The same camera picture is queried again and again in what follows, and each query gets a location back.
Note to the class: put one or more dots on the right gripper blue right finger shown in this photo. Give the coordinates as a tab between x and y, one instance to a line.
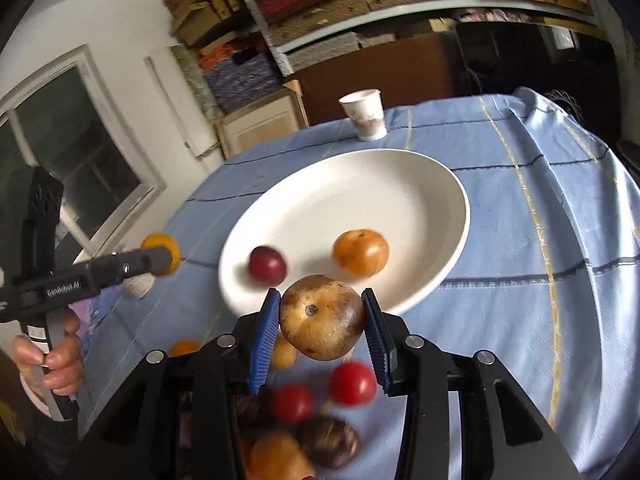
386	340

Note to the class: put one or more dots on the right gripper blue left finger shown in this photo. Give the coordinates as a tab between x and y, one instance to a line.
264	337

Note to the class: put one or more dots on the large brown speckled fruit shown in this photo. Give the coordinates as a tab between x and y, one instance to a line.
321	317

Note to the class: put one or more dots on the small orange tangerine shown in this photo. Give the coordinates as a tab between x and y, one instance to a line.
160	254

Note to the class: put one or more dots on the person's left hand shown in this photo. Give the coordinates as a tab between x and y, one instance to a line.
61	371

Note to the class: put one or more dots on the small tan round fruit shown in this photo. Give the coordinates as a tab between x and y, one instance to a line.
284	355

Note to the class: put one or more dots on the red tomato right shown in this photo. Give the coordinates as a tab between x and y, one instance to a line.
352	383

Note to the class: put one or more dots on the red tomato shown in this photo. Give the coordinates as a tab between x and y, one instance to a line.
291	403
352	383

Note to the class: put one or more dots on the dark red plum on plate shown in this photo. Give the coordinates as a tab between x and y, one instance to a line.
267	266

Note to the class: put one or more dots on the red tomato middle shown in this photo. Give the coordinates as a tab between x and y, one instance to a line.
291	403

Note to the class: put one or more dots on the orange-brown persimmon on plate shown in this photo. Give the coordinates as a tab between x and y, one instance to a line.
360	253

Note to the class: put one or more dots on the small yellow-orange fruit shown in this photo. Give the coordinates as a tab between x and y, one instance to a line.
183	348

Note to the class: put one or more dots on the white printed can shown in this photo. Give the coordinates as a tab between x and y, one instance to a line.
138	286

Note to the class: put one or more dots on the dark purple wrinkled fruit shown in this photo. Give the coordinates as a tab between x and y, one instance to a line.
327	441

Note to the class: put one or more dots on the brown kiwi-like fruit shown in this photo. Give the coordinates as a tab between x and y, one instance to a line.
279	456

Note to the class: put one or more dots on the white oval plate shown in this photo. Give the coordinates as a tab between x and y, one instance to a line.
416	203

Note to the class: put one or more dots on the blue checked tablecloth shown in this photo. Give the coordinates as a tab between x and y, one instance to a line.
548	279

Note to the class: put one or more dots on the wooden cabinet box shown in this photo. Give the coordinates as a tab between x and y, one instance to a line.
269	118

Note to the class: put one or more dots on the white paper cup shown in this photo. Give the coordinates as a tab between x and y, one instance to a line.
365	109

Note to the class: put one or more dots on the storage shelf with boxes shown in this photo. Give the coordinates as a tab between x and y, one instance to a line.
409	49

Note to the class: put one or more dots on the window with white frame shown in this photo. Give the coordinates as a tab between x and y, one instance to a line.
64	119

